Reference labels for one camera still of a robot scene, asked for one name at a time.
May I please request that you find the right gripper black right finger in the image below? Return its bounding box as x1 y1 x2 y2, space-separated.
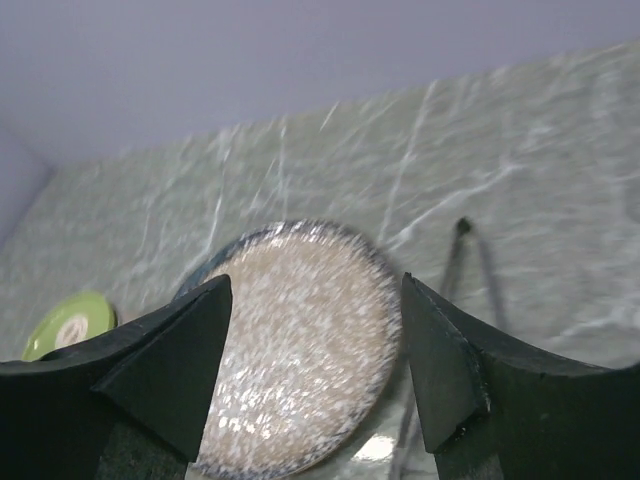
401 275 639 479

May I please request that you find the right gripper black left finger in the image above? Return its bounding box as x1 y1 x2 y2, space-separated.
1 275 232 479

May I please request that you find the green round lid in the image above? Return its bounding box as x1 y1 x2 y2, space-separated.
21 291 118 361

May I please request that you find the speckled ceramic plate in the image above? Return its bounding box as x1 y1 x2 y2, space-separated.
178 219 402 479

